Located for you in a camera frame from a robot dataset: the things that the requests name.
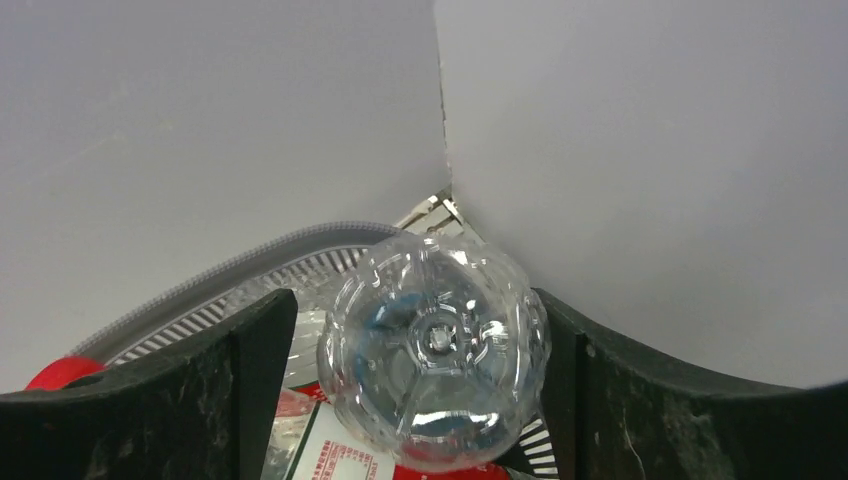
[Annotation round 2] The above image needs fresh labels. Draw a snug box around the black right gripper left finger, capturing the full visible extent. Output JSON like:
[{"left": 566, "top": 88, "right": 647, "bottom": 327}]
[{"left": 1, "top": 290, "right": 298, "bottom": 479}]

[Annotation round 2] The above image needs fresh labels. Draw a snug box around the red cap bottle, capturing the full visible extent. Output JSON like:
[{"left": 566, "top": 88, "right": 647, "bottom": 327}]
[
  {"left": 261, "top": 383, "right": 512, "bottom": 480},
  {"left": 26, "top": 356, "right": 105, "bottom": 391}
]

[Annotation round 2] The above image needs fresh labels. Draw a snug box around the grey mesh waste bin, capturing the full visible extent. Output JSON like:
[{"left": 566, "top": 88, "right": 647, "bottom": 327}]
[{"left": 69, "top": 221, "right": 561, "bottom": 480}]

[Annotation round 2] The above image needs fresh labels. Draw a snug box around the clear bottle blue label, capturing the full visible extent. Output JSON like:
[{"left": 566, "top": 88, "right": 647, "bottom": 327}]
[{"left": 316, "top": 233, "right": 551, "bottom": 473}]

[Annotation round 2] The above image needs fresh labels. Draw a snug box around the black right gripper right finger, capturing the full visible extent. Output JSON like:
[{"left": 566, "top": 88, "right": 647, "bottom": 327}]
[{"left": 499, "top": 291, "right": 847, "bottom": 479}]

